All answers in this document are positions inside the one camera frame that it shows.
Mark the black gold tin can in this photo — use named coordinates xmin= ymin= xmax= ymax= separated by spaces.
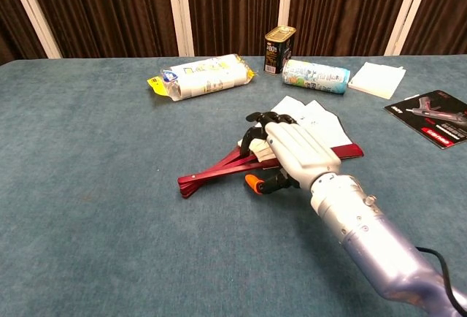
xmin=263 ymin=25 xmax=297 ymax=75

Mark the red ribbed white folding fan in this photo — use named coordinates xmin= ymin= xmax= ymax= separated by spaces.
xmin=177 ymin=95 xmax=365 ymax=199

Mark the light blue cylindrical pack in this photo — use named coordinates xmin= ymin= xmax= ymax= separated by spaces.
xmin=282 ymin=58 xmax=351 ymax=95

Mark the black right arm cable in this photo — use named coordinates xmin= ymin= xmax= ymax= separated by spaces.
xmin=415 ymin=246 xmax=467 ymax=314

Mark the black red tool package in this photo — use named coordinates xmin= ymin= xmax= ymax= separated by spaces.
xmin=383 ymin=89 xmax=467 ymax=150

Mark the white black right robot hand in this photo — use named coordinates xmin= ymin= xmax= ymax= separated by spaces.
xmin=239 ymin=111 xmax=342 ymax=196

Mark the blue felt table cover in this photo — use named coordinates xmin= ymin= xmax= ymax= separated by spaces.
xmin=0 ymin=55 xmax=467 ymax=317

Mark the brown pleated screen panel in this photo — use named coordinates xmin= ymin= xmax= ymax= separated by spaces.
xmin=0 ymin=0 xmax=48 ymax=66
xmin=287 ymin=0 xmax=417 ymax=57
xmin=184 ymin=0 xmax=284 ymax=57
xmin=401 ymin=0 xmax=467 ymax=56
xmin=21 ymin=0 xmax=180 ymax=58

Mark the yellow white snack bag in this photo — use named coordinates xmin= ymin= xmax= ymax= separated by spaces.
xmin=147 ymin=53 xmax=256 ymax=102

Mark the white square paper pad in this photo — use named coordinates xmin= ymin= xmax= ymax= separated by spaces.
xmin=347 ymin=61 xmax=407 ymax=101

